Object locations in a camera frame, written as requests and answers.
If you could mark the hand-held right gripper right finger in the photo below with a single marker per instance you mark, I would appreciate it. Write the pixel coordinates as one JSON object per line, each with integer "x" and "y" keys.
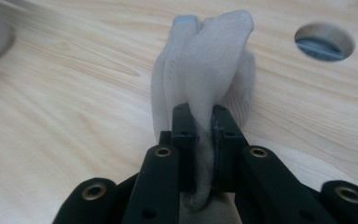
{"x": 228, "y": 140}

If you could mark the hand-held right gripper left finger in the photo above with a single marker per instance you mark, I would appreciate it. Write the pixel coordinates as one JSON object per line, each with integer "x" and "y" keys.
{"x": 183, "y": 133}

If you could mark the beige liner glove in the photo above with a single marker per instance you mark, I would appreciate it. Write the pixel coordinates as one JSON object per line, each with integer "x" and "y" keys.
{"x": 205, "y": 62}

